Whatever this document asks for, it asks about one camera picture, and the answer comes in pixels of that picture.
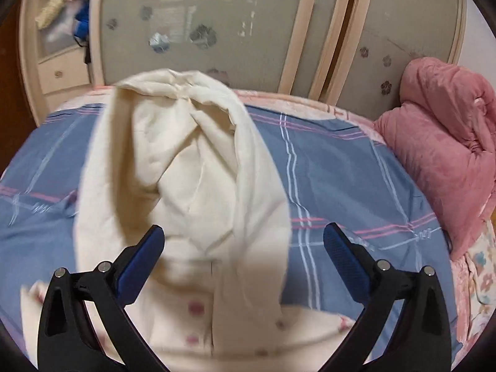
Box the blue plaid quilt cover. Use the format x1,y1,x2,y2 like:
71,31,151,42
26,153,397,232
0,103,458,357

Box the yellow cloth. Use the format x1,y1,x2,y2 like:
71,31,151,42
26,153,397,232
36,0,76,29

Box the clothes in open wardrobe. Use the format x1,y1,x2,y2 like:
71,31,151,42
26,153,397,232
39,0,84,57

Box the pink quilt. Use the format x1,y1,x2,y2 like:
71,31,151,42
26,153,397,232
374,57,496,260

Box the pink and white hooded jacket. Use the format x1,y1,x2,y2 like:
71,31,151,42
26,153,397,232
19,68,357,372

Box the cream wardrobe drawer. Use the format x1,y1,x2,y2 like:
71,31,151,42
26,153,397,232
37,48,91,95

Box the floral bed sheet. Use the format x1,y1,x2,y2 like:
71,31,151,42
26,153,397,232
451,209,496,357

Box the cream open wardrobe shelf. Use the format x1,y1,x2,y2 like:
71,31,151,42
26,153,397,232
19,0,105,125

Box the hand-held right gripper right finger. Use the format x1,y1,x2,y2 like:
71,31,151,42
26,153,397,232
323,223,454,372

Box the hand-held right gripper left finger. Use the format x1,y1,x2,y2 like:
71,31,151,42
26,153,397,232
37,224,167,372

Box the frosted flower sliding door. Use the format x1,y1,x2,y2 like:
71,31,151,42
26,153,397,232
310,0,467,121
89,0,322,94

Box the blue garment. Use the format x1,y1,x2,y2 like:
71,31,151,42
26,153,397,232
73,2,91,37

